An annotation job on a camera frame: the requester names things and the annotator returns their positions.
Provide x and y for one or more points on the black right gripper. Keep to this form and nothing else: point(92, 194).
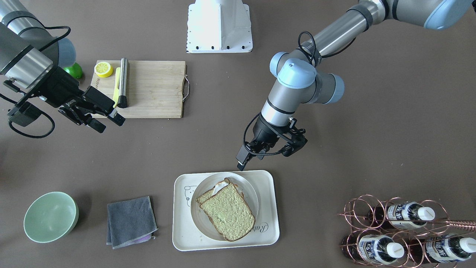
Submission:
point(59, 87)

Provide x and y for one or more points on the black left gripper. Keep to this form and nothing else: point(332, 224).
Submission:
point(265, 132)

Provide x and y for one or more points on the bread slice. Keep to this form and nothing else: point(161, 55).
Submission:
point(229, 213)
point(208, 194)

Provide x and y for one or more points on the white round plate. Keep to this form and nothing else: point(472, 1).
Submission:
point(245, 188)

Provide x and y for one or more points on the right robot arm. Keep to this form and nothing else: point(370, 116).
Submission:
point(33, 63)

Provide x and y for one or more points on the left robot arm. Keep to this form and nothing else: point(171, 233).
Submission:
point(298, 80)

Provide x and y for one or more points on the cream rabbit serving tray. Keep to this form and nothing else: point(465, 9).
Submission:
point(187, 237)

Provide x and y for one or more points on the yellow plastic knife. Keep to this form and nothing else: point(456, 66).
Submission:
point(115, 97)

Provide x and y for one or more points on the steel muddler black tip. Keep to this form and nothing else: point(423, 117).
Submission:
point(122, 100)

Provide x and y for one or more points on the half lemon slice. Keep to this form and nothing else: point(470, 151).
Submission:
point(103, 69)

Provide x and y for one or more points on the green lime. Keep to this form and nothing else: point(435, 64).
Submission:
point(75, 71)

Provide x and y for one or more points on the fake fried egg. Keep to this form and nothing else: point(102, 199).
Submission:
point(220, 185)

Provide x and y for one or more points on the bread slice on plate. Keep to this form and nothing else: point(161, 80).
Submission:
point(208, 194)

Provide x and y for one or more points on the bamboo cutting board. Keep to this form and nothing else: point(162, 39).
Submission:
point(154, 89)

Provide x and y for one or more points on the mint green bowl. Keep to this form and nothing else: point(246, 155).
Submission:
point(50, 217)

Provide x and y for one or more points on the grey folded cloth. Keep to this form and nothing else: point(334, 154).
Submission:
point(130, 222)

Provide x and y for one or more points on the tea bottle front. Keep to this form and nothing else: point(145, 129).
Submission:
point(372, 249)

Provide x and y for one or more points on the tea bottle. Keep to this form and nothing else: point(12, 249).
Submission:
point(403, 216)
point(372, 249)
point(442, 249)

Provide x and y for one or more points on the tea bottle back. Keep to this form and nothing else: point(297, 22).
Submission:
point(442, 249)

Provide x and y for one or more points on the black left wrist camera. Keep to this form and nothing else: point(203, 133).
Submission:
point(294, 137)

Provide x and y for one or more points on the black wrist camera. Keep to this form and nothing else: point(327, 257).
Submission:
point(294, 137)
point(24, 114)

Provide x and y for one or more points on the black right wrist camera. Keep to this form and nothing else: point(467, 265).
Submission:
point(24, 114)

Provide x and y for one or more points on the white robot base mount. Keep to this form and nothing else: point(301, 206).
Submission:
point(219, 26)

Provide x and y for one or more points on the copper wire bottle rack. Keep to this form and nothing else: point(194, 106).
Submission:
point(399, 233)

